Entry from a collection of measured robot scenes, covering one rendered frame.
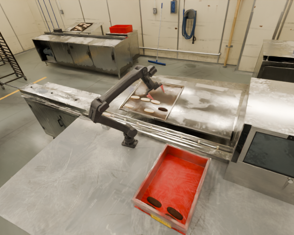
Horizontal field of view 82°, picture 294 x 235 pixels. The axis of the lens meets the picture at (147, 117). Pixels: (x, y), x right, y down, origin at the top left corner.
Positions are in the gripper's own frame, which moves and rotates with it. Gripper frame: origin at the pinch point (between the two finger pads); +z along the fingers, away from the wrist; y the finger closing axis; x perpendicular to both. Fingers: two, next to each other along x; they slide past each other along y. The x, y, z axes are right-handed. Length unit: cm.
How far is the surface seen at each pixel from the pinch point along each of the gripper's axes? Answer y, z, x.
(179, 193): 25, 41, 49
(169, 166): 23, 37, 29
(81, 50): 92, -84, -351
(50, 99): 101, -46, -75
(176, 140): 10.1, 35.2, 10.5
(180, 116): -4.3, 33.0, -11.8
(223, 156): -11, 53, 32
